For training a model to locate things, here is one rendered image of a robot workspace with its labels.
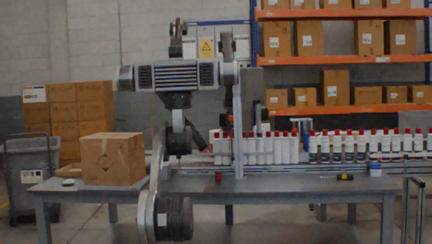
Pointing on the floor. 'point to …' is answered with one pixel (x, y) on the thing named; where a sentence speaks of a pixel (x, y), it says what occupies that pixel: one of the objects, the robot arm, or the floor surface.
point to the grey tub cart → (28, 171)
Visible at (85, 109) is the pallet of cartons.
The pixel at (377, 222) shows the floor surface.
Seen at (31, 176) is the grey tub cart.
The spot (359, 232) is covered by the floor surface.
